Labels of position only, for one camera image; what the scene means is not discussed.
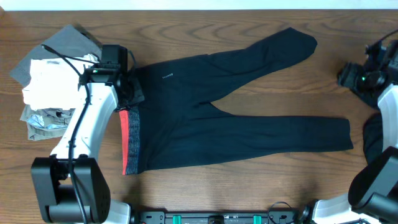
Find olive folded garment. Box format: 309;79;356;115
20;105;75;141

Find black leggings with red waistband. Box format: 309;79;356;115
119;28;353;175

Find black garment pile right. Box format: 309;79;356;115
361;93;383;164

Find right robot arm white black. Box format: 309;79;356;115
301;59;397;223

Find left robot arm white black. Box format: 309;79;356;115
30;67;136;223

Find white folded printed shirt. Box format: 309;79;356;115
22;54;98;110

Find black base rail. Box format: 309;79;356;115
129;210;314;224

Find grey folded shirt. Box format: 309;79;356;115
10;24;102;87

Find black looped base cable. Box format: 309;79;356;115
267;201;296;224

